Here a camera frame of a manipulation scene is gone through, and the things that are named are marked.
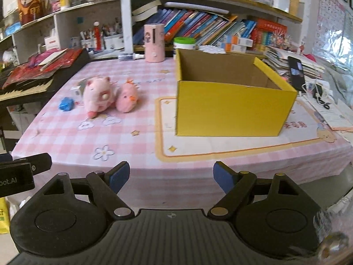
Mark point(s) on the pink cylinder device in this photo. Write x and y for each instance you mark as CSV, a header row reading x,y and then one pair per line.
x,y
154,44

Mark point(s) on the black smartphone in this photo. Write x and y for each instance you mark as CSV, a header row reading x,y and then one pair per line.
x,y
296,71

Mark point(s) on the stacked grey books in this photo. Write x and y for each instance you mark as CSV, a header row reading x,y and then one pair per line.
x,y
146,9

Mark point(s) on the stack of magazines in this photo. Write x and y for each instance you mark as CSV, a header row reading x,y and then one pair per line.
x,y
275,60

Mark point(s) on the white bookshelf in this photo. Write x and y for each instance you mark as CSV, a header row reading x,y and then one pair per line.
x,y
126,13

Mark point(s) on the row of leaning books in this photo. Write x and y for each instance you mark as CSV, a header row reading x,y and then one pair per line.
x,y
193,22

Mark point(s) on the small printed pen holder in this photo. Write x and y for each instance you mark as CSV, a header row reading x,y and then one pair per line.
x,y
113,42
88,44

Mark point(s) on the colourful paper craft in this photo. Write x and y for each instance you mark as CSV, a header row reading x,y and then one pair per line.
x,y
282,41

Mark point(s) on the stack of red papers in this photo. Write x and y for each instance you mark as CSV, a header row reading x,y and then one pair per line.
x,y
27,74

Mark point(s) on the fortune god figurine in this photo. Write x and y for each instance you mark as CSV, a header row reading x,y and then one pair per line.
x,y
29,5

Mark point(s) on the lavender flat case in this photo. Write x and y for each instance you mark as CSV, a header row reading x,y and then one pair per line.
x,y
193,7

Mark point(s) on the beige card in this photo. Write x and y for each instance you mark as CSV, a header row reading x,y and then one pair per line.
x,y
52,58

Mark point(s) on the black scissors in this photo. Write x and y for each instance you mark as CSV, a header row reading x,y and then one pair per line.
x,y
326,106

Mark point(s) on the pink chick plush toy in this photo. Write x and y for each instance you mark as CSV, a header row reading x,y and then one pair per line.
x,y
125,96

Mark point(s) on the yellow plastic bag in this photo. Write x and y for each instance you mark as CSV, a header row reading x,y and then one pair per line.
x,y
4,218

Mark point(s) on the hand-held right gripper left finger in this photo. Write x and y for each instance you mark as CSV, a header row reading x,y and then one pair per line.
x,y
120,176

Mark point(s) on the red and white bottle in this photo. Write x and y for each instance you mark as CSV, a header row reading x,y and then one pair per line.
x,y
96,36

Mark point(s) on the black piano keyboard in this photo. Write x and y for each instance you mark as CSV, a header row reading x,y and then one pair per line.
x,y
69,66

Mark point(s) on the small clear bottle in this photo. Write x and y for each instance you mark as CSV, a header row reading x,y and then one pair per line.
x,y
129,56

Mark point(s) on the black charger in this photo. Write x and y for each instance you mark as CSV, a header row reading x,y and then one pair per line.
x,y
318,90

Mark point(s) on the white quilted pouch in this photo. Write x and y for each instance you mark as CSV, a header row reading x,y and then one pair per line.
x,y
211,49

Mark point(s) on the white and red box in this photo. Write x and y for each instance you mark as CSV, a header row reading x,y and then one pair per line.
x,y
51,43

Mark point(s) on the white jar green lid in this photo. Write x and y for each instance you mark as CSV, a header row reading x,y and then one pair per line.
x,y
184,44

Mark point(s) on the pink pig plush toy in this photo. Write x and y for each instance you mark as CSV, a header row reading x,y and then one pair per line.
x,y
96,93

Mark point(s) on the pink wall poster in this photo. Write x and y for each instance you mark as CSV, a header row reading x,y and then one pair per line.
x,y
331,19

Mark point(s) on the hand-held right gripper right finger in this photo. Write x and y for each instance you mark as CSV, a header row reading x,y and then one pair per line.
x,y
223,176

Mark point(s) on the yellow cardboard box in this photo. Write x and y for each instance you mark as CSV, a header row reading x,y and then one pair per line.
x,y
229,110

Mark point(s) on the loose white paper sheets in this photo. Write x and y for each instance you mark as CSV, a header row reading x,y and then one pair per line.
x,y
336,116

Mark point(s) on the blue toy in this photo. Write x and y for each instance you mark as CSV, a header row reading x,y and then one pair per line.
x,y
66,105

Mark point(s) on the orange and white carton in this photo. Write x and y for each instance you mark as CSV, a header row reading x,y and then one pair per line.
x,y
231,47
238,40

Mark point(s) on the red boxed book set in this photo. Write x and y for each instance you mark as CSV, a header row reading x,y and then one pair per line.
x,y
267,33

